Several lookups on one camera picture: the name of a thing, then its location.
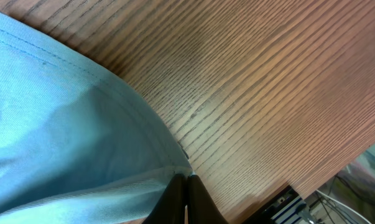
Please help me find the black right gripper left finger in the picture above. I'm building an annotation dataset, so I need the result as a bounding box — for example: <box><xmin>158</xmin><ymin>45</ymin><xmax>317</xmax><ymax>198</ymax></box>
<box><xmin>142</xmin><ymin>174</ymin><xmax>186</xmax><ymax>224</ymax></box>

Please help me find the light blue t-shirt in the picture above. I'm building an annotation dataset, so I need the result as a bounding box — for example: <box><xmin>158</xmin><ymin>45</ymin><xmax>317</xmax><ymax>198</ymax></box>
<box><xmin>0</xmin><ymin>12</ymin><xmax>192</xmax><ymax>223</ymax></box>

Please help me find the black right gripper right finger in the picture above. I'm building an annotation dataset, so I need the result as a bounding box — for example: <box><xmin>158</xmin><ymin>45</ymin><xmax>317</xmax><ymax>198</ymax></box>
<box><xmin>187</xmin><ymin>175</ymin><xmax>228</xmax><ymax>224</ymax></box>

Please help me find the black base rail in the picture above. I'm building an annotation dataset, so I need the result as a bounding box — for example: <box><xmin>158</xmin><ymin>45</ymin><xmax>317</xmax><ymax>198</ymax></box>
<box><xmin>243</xmin><ymin>186</ymin><xmax>317</xmax><ymax>224</ymax></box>

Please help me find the white background cable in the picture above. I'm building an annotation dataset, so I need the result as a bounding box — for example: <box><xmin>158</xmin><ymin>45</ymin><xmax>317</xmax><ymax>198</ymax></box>
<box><xmin>314</xmin><ymin>189</ymin><xmax>374</xmax><ymax>224</ymax></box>

